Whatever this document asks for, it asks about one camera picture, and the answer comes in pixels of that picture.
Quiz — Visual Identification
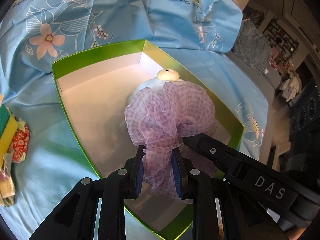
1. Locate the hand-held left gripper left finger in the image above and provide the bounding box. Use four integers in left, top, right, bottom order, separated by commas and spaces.
29, 145, 146, 240

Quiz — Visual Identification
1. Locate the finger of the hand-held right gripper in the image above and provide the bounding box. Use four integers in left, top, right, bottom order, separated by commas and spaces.
182, 133, 253, 180

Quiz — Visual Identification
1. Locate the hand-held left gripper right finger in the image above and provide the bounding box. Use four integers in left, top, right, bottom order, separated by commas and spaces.
171, 148, 288, 240

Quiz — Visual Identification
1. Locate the purple mesh bath pouf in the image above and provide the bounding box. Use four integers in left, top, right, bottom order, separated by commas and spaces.
124, 81, 218, 202

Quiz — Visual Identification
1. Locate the green cardboard box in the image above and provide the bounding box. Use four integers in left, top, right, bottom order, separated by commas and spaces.
52, 39, 244, 240

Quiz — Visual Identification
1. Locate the white cloth pile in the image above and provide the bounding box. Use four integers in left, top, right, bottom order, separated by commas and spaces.
279, 69, 303, 101

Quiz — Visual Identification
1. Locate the grey knit blanket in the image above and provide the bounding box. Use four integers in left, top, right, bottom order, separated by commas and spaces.
234, 20, 273, 73

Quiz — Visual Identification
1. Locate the red patterned cloth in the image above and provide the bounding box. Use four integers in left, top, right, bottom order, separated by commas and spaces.
9, 124, 30, 163

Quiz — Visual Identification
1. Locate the yellow green sponge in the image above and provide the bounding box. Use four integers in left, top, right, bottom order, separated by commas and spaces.
0, 105, 19, 153

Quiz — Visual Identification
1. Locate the blue floral bedsheet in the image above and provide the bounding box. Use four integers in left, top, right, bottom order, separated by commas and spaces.
0, 0, 270, 240

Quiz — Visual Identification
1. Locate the dark wall shelf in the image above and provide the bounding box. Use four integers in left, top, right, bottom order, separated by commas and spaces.
262, 17, 300, 56

